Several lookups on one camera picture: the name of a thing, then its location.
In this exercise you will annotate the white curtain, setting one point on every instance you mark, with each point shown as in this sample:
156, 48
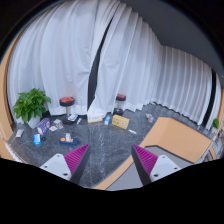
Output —
134, 63
55, 53

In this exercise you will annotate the white flat box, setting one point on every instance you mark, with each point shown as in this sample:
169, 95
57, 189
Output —
93, 118

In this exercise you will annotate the purple box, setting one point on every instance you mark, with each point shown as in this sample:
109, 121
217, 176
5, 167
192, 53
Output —
43, 126

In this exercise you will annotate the grey flat object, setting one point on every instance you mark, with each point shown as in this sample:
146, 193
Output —
19, 133

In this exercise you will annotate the small plant at right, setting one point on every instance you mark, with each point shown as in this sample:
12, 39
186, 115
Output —
215, 125

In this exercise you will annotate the left white curtain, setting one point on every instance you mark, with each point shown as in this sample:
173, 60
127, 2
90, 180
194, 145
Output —
55, 53

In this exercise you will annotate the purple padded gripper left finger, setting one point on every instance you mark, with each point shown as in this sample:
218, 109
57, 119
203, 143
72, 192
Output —
69, 166

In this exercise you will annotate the left red-topped stool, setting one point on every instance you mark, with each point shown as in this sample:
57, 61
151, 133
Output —
67, 102

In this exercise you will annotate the yellow cardboard box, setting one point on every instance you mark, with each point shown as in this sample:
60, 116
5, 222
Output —
120, 121

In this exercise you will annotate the right white curtain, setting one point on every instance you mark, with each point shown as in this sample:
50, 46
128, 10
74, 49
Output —
134, 63

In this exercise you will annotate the red-topped stool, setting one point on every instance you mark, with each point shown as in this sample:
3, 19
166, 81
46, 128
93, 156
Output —
119, 99
67, 102

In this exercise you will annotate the small blue carton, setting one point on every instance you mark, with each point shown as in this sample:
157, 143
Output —
37, 139

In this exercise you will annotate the green potted plant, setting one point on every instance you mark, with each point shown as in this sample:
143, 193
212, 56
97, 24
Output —
30, 106

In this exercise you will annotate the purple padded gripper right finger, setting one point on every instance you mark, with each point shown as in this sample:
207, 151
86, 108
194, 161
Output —
154, 163

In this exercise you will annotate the right red-topped stool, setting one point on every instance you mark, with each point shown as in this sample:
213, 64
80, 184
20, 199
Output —
119, 99

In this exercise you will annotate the blue tray with items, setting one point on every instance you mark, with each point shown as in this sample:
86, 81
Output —
68, 140

